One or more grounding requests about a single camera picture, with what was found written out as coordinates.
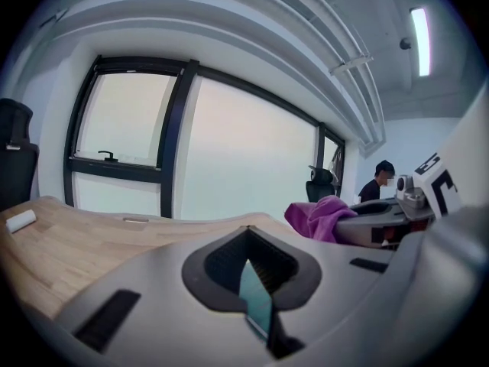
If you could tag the large black framed window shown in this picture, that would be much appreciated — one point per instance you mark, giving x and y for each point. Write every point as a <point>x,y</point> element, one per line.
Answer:
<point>173,128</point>

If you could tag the green rectangular board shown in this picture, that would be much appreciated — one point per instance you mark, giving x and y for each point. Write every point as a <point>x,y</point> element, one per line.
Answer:
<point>254,293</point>

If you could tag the black mesh office chair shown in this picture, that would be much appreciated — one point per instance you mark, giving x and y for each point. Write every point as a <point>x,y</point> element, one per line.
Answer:
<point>321,186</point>
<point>17,166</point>

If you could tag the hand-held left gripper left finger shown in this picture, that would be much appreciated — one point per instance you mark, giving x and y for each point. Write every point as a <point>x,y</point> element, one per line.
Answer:
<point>160,312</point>

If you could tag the long ceiling light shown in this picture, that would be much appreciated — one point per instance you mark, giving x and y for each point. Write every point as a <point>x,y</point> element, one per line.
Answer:
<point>420,40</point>

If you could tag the purple cloth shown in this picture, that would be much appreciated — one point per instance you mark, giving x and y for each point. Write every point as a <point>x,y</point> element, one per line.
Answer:
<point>317,216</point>

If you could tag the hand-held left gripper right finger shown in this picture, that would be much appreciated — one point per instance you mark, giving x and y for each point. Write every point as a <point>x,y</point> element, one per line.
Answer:
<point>344,293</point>

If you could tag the white paper roll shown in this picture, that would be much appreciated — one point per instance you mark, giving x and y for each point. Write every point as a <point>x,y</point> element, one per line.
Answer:
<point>21,221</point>

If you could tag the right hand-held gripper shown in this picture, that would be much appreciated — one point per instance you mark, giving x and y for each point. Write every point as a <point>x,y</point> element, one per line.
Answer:
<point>428,193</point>

